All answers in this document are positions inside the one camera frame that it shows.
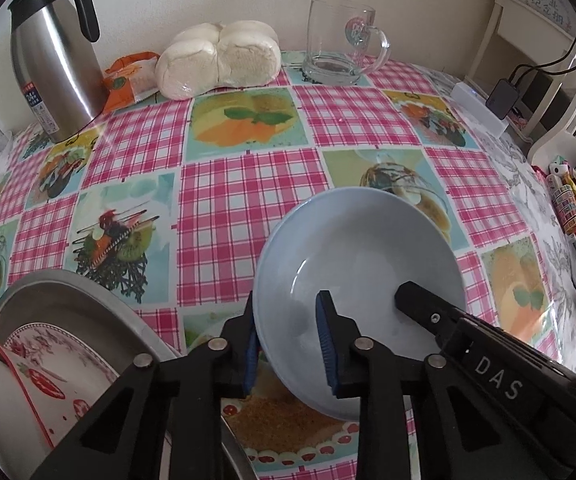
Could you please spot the black charger adapter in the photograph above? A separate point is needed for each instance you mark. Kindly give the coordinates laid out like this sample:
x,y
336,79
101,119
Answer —
x,y
500,97

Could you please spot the pink plaid fruit tablecloth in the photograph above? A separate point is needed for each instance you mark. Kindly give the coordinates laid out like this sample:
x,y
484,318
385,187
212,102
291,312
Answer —
x,y
238,170

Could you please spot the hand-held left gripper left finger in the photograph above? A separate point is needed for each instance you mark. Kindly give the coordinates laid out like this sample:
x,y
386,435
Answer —
x,y
249,365

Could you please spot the small white figurine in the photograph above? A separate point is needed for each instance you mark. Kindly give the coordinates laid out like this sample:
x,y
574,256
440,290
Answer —
x,y
559,168

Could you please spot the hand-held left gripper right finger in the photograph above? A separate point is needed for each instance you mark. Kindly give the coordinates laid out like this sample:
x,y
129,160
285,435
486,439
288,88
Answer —
x,y
325,340

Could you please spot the round floral rim plate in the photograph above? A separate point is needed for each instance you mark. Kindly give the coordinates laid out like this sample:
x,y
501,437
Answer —
x,y
58,345

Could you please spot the light blue bowl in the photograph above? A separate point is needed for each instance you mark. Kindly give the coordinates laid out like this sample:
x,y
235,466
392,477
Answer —
x,y
358,240

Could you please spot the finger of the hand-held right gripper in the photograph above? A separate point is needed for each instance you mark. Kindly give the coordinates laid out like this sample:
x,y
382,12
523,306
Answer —
x,y
423,305

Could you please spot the stainless steel thermos carafe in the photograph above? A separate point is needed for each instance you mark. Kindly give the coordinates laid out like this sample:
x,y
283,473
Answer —
x,y
53,60

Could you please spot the clear glass mug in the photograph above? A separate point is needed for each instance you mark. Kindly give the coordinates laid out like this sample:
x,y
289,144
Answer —
x,y
333,40

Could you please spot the strawberry print bowl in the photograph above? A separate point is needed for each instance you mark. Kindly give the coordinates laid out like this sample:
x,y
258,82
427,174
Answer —
x,y
13,400

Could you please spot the white power strip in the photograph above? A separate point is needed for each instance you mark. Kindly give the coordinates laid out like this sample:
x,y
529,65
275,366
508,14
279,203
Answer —
x,y
473,102

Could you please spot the orange snack packet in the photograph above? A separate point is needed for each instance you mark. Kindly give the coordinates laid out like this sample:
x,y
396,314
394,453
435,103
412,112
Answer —
x,y
128,82

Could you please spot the bag of steamed buns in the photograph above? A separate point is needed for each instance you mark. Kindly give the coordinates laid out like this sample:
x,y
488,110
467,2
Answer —
x,y
218,60

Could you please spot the stainless steel plate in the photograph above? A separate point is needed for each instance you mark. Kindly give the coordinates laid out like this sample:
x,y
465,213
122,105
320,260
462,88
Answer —
x,y
68,295

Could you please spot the white cutout shelf rack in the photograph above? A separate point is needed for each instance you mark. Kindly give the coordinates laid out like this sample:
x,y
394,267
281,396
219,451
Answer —
x,y
553,140

